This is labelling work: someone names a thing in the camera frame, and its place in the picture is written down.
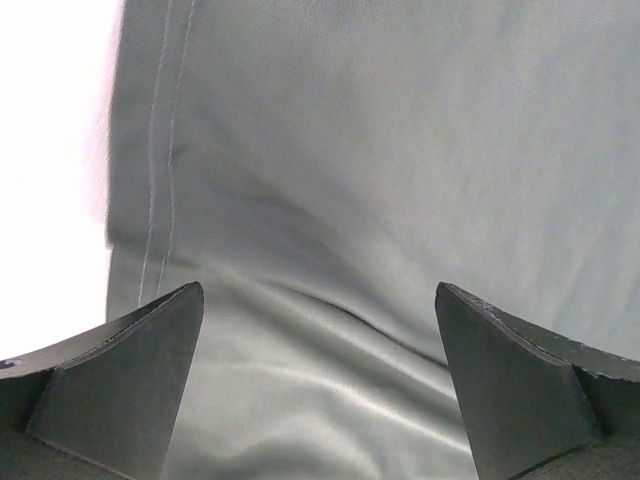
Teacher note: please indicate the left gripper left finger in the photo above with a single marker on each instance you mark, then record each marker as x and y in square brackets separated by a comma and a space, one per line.
[102, 404]

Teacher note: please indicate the dark grey t shirt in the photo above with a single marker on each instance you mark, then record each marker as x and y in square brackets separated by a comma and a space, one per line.
[321, 166]

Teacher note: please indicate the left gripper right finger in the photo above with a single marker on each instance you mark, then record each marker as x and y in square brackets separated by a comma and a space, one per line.
[535, 404]

